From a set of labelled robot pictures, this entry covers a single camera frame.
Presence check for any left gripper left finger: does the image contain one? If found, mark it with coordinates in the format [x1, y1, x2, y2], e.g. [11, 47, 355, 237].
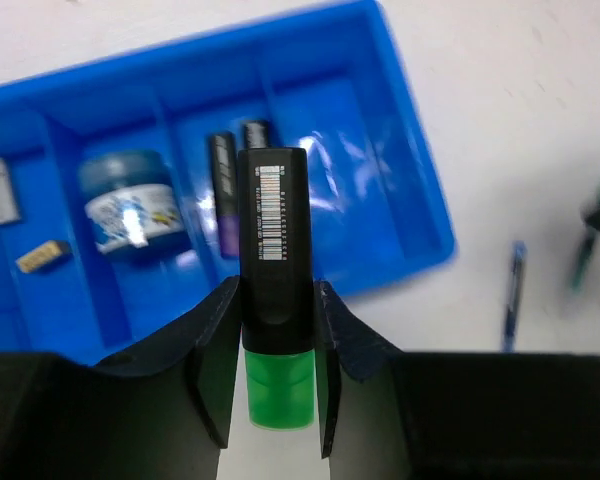
[0, 277, 240, 479]

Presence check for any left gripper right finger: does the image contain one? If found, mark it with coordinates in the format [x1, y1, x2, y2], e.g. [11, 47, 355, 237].
[314, 281, 600, 479]

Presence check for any yellow eraser with barcode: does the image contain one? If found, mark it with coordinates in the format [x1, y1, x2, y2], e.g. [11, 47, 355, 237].
[16, 240, 71, 274]

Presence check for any blue pen refill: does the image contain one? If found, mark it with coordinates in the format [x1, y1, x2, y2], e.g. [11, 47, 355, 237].
[502, 241, 527, 353]

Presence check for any blue correction tape roll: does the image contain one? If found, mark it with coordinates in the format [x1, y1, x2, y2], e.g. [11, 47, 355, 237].
[78, 150, 188, 260]

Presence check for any green black highlighter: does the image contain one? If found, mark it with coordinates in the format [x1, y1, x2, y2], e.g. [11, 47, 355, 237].
[238, 147, 315, 431]

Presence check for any purple black highlighter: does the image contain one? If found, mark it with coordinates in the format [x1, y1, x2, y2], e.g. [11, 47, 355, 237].
[208, 131, 239, 258]

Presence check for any yellow black highlighter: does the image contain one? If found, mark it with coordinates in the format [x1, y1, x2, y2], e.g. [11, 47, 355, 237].
[243, 120, 271, 149]

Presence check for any green pen refill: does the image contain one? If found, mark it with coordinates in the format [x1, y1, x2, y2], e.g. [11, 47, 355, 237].
[569, 183, 600, 293]

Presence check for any blue plastic divided tray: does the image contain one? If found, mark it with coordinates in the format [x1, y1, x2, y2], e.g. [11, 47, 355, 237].
[0, 1, 455, 363]

